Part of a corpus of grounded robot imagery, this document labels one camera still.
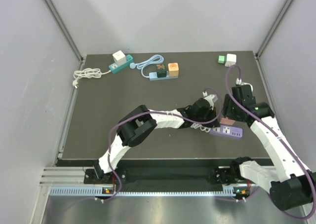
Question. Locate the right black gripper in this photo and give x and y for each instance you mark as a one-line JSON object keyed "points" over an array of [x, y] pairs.
{"points": [[226, 111]]}

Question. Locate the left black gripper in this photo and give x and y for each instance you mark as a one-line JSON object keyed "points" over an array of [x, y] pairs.
{"points": [[210, 111]]}

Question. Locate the pink cube plug adapter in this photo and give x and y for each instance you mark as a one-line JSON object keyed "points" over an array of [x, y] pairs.
{"points": [[227, 121]]}

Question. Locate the purple power strip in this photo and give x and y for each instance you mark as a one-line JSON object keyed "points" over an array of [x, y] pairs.
{"points": [[227, 131]]}

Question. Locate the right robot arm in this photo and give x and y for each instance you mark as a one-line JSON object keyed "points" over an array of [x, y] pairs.
{"points": [[292, 183]]}

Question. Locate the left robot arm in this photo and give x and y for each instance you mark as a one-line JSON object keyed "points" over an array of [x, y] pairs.
{"points": [[133, 129]]}

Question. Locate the white cube adapter far right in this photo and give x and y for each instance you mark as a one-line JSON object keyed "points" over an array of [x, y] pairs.
{"points": [[230, 60]]}

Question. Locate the small green cube adapter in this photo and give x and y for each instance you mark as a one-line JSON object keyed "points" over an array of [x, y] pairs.
{"points": [[222, 59]]}

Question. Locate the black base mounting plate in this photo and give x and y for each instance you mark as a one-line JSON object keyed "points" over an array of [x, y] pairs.
{"points": [[211, 175]]}

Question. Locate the orange cube adapter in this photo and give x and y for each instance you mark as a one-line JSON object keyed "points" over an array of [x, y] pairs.
{"points": [[173, 69]]}

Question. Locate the dark green cube adapter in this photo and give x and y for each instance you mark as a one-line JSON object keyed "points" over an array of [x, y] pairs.
{"points": [[161, 70]]}

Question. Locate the light blue power strip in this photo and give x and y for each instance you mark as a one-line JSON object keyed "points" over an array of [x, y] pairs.
{"points": [[154, 77]]}

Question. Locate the teal power strip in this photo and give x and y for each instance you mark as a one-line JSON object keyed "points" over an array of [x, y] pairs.
{"points": [[115, 68]]}

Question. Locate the white cube adapter on teal strip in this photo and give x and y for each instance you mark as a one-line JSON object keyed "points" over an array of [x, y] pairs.
{"points": [[119, 58]]}

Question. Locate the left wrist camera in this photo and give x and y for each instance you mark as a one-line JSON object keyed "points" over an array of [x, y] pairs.
{"points": [[211, 99]]}

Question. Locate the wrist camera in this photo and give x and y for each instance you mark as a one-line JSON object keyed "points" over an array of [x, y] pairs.
{"points": [[211, 99], [239, 82]]}

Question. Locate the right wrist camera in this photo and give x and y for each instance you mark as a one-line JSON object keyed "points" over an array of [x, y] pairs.
{"points": [[239, 82]]}

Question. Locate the right aluminium frame post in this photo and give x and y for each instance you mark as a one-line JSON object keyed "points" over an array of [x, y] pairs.
{"points": [[274, 27]]}

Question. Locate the aluminium frame post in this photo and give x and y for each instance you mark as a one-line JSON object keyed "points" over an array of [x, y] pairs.
{"points": [[63, 29], [274, 27]]}

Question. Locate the front aluminium rail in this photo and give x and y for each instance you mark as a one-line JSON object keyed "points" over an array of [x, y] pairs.
{"points": [[67, 176]]}

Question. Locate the slotted cable duct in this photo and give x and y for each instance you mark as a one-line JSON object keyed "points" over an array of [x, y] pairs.
{"points": [[107, 192]]}

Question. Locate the left aluminium frame post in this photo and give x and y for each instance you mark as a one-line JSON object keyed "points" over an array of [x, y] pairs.
{"points": [[63, 29]]}

